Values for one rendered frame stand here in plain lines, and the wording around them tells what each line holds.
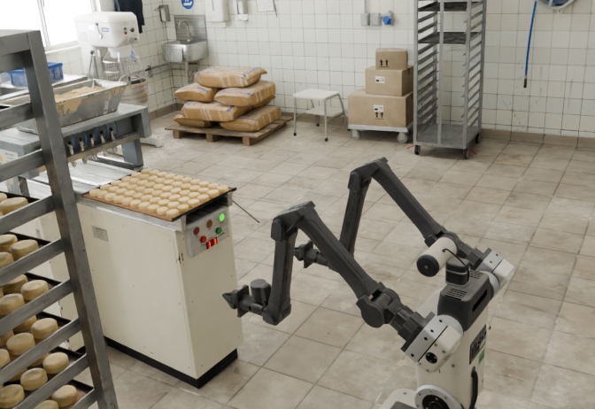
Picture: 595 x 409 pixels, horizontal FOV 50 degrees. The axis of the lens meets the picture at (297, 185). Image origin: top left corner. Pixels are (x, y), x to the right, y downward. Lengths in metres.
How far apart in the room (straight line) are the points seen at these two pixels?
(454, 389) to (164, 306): 1.43
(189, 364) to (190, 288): 0.39
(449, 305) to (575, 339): 1.66
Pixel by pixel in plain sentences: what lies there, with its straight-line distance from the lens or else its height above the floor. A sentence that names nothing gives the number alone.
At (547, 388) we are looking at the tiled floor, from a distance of 3.17.
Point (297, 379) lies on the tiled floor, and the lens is 3.13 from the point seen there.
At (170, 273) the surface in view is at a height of 0.62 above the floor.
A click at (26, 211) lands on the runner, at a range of 1.25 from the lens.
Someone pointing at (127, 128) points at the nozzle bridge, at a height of 1.07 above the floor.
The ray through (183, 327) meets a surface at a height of 0.36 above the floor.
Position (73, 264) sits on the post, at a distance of 1.31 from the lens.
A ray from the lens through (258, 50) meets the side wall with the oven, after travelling 7.42.
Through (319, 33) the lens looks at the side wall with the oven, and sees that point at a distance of 6.97.
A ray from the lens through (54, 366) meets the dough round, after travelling 1.44.
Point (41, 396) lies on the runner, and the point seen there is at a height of 1.14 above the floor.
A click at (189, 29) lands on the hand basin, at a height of 1.02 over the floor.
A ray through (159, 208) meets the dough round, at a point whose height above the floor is 0.92.
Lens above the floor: 1.93
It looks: 21 degrees down
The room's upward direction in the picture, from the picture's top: 4 degrees counter-clockwise
